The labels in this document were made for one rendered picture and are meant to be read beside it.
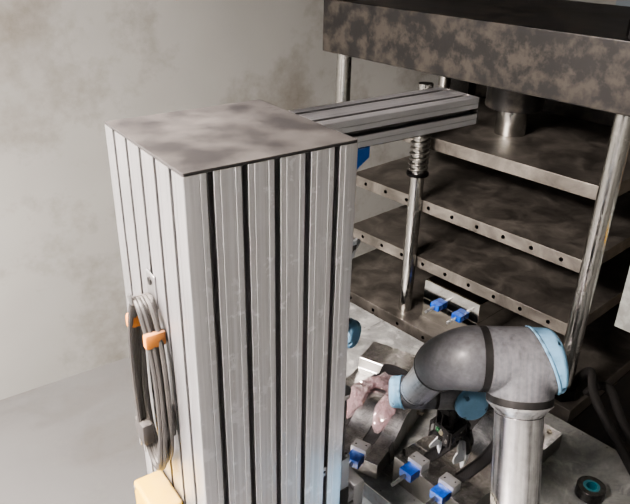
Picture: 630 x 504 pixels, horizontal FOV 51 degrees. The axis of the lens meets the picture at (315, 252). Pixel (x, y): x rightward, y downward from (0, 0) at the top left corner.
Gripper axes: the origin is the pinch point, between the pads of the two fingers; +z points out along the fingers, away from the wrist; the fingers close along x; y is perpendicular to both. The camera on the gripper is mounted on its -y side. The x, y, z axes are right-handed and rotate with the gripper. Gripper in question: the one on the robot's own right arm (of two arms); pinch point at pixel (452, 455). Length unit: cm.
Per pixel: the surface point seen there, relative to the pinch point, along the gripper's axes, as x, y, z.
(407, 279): -79, -75, 7
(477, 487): 5.3, -6.5, 11.9
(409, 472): -9.8, 4.6, 10.5
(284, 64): -217, -123, -55
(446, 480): -0.5, 0.3, 9.2
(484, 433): -5.0, -24.2, 10.0
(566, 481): 17.1, -36.7, 20.9
